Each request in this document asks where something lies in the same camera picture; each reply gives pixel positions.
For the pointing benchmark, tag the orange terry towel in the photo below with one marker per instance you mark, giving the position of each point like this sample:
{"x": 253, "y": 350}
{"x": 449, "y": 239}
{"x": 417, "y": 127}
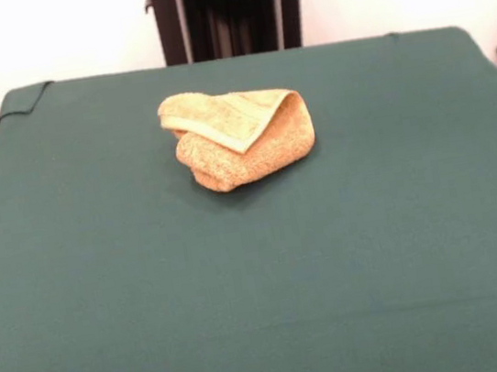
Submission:
{"x": 249, "y": 158}

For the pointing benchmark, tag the dark green table cloth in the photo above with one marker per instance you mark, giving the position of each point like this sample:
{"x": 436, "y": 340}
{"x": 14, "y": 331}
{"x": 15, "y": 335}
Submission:
{"x": 262, "y": 286}

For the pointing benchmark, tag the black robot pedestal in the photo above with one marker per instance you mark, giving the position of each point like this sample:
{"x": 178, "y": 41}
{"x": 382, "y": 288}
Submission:
{"x": 229, "y": 13}

